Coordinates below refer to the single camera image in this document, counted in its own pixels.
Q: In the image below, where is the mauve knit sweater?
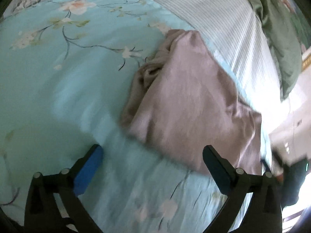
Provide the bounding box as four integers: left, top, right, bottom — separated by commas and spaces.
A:
120, 30, 261, 175

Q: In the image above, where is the turquoise floral bed sheet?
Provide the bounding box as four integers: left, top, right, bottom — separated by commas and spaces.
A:
0, 0, 268, 233

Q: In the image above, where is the green striped white pillow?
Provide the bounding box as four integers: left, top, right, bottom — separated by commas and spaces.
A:
154, 0, 280, 116

